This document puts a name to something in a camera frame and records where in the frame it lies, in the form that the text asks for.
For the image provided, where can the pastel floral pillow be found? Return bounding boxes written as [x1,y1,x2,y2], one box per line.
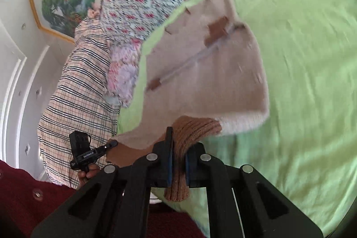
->
[104,40,142,108]

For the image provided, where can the beige sweater brown cuffs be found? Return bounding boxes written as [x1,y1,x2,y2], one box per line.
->
[106,0,269,202]

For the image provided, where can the dark red sleeve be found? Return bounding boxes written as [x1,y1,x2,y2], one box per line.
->
[1,161,204,237]

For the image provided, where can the person's left hand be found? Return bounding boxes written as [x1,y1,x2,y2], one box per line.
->
[77,164,100,188]

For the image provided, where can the plaid checked blanket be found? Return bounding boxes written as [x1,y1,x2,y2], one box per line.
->
[37,17,120,188]

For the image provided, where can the green bed sheet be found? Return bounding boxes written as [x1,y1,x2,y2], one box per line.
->
[117,0,357,238]

